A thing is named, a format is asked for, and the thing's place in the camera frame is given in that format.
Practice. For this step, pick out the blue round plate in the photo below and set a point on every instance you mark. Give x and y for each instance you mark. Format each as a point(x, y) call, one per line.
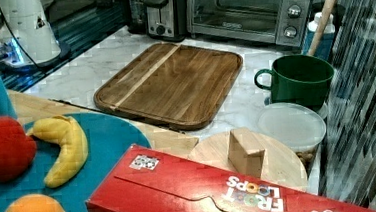
point(108, 139)

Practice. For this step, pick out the red plush apple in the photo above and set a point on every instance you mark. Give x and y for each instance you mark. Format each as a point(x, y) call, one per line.
point(17, 150)

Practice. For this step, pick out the green mug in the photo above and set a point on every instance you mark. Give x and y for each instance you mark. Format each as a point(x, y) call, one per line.
point(298, 79)

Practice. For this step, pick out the clear white-capped bottle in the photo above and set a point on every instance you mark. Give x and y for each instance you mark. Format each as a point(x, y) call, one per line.
point(327, 40)

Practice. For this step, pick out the wooden cutting board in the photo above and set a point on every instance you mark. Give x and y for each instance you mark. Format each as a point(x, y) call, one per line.
point(172, 85)

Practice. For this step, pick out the yellow plush banana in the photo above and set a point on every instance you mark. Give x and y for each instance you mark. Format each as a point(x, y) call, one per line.
point(72, 140)

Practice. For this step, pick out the jar with wooden lid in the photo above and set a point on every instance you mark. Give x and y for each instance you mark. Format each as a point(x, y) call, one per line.
point(254, 154)

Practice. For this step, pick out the black silver toaster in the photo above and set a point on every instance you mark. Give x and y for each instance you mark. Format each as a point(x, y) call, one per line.
point(166, 19)

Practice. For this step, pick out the silver toaster oven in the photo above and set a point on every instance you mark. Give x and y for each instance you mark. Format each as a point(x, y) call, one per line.
point(282, 22)

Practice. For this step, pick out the red Froot Loops cereal box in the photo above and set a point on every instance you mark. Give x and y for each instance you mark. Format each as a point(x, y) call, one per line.
point(147, 180)

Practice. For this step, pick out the wooden spoon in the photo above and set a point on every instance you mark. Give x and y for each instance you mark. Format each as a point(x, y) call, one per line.
point(322, 23)

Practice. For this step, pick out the plastic container with clear lid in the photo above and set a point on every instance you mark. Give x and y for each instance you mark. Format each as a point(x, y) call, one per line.
point(298, 127)

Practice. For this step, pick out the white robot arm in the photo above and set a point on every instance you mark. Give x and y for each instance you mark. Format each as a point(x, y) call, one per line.
point(27, 34)

